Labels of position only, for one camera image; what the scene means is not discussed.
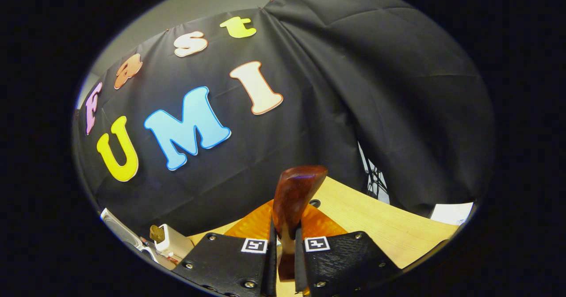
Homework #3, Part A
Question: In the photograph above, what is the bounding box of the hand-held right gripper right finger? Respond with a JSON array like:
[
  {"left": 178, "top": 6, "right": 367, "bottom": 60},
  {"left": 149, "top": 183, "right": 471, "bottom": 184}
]
[{"left": 294, "top": 204, "right": 401, "bottom": 297}]

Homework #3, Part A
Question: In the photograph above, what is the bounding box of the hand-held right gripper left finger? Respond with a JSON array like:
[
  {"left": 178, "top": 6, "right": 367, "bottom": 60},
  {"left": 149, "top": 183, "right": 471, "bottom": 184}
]
[{"left": 172, "top": 200, "right": 278, "bottom": 297}]

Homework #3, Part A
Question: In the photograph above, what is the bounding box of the black backdrop cloth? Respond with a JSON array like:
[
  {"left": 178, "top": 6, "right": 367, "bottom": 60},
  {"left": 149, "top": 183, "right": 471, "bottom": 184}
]
[{"left": 73, "top": 0, "right": 495, "bottom": 238}]

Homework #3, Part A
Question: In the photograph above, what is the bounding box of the white flat panel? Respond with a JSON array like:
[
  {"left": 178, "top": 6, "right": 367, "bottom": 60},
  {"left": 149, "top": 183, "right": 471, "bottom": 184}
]
[{"left": 431, "top": 202, "right": 474, "bottom": 226}]

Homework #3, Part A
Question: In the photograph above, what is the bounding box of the white rice cooker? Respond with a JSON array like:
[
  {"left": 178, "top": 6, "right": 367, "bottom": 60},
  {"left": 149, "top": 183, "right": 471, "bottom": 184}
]
[{"left": 99, "top": 208, "right": 160, "bottom": 262}]

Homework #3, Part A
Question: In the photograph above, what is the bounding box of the black tripod stand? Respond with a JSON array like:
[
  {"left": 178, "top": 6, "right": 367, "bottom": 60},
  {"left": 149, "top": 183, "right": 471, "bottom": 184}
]
[{"left": 363, "top": 156, "right": 390, "bottom": 200}]

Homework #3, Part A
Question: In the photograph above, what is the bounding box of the white toaster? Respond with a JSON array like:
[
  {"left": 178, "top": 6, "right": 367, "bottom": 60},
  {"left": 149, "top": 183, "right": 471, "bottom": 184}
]
[{"left": 153, "top": 223, "right": 195, "bottom": 262}]

